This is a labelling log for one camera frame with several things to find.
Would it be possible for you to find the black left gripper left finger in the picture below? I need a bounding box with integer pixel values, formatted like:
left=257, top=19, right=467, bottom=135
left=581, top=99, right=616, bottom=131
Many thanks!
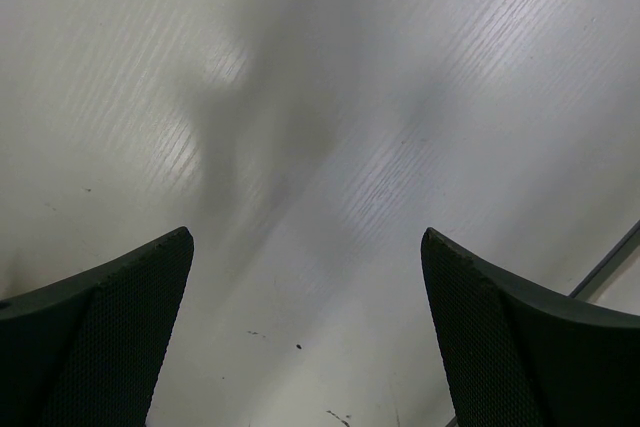
left=1, top=227, right=194, bottom=426

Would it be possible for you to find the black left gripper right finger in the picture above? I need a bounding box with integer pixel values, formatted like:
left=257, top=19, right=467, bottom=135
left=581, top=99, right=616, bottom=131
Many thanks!
left=421, top=228, right=639, bottom=426

